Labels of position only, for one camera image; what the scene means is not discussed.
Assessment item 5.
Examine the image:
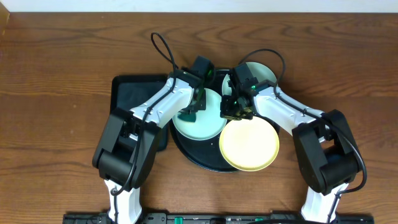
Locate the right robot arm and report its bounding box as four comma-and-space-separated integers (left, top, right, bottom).
220, 80, 368, 223

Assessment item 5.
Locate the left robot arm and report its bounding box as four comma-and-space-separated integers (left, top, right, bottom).
92, 68, 212, 223

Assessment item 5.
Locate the green yellow sponge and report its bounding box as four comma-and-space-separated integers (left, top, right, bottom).
177, 111, 197, 123

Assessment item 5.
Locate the light blue plate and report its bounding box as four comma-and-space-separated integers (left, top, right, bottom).
172, 88, 227, 141
221, 62, 277, 95

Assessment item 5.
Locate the yellow plate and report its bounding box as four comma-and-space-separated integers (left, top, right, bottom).
219, 117, 280, 172

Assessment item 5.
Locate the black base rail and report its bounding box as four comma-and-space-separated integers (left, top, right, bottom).
62, 213, 374, 224

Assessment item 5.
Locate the rectangular black tray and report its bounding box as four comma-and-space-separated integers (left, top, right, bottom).
108, 74, 169, 156

